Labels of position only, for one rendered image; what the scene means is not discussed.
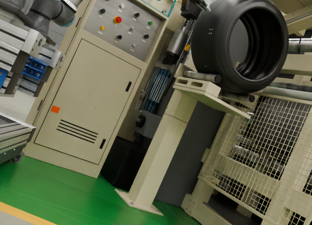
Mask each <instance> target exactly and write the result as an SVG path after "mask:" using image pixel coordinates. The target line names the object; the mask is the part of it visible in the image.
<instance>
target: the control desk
mask: <svg viewBox="0 0 312 225"><path fill-rule="evenodd" d="M75 16H76V17H75V21H74V22H73V24H71V25H70V26H69V27H68V29H67V31H66V34H65V36H64V38H63V40H62V42H61V45H60V47H59V49H58V51H60V52H62V53H63V54H64V55H65V58H64V61H63V63H62V65H61V67H60V69H59V70H56V69H54V68H53V70H52V72H51V74H50V76H49V78H48V80H47V82H45V83H44V85H43V87H42V89H41V91H40V93H39V96H38V97H36V98H35V101H34V103H33V105H32V107H31V109H30V111H29V114H28V116H27V118H26V120H25V123H27V124H30V125H32V126H34V127H36V130H35V132H34V134H33V137H32V139H31V141H30V142H28V143H27V145H26V147H25V148H23V150H22V152H23V153H24V156H27V157H31V158H34V159H37V160H40V161H43V162H46V163H50V164H53V165H55V166H58V167H62V168H65V169H68V170H72V171H74V172H77V173H80V174H84V175H87V176H90V177H93V178H96V179H97V178H98V175H99V173H100V171H101V169H102V166H103V164H104V162H105V160H106V157H107V155H108V153H109V151H110V149H111V146H112V144H113V142H114V140H115V138H116V136H117V133H118V131H119V129H120V127H121V125H122V122H123V120H124V118H125V116H126V113H127V111H128V109H129V107H130V104H131V102H132V100H133V98H134V96H135V93H136V91H137V89H138V87H139V84H140V82H141V80H142V78H143V76H144V74H145V72H146V69H147V67H148V64H149V63H150V61H151V58H152V56H153V54H154V52H155V50H156V47H157V45H158V43H159V41H160V38H161V36H162V34H163V32H164V30H165V27H166V25H167V23H168V21H169V18H168V17H167V16H165V15H164V14H162V13H160V12H159V11H157V10H156V9H154V8H153V7H151V6H149V5H148V4H146V3H145V2H143V1H142V0H83V1H82V2H81V3H80V5H79V6H78V8H77V12H76V13H75ZM53 105H54V106H56V107H59V108H60V110H59V112H58V113H55V112H53V111H51V109H52V107H53Z"/></svg>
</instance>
